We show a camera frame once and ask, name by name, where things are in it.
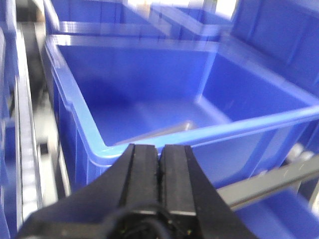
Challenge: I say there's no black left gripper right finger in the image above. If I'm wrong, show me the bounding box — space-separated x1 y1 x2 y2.
160 145 256 239

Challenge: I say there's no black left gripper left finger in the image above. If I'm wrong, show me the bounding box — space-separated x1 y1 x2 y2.
16 144 159 239

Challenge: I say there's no large blue plastic bin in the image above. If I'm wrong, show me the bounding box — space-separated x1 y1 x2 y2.
43 35 319 190

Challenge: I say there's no low blue plastic bin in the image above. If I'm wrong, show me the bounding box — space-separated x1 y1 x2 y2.
235 189 319 239

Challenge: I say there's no rear blue plastic bin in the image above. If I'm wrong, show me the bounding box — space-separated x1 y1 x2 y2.
43 0 232 41

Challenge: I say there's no flat steel guide rail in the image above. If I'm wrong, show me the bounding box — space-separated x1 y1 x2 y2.
217 154 319 210

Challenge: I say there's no white roller conveyor rail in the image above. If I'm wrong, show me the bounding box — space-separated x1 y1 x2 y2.
14 28 43 227

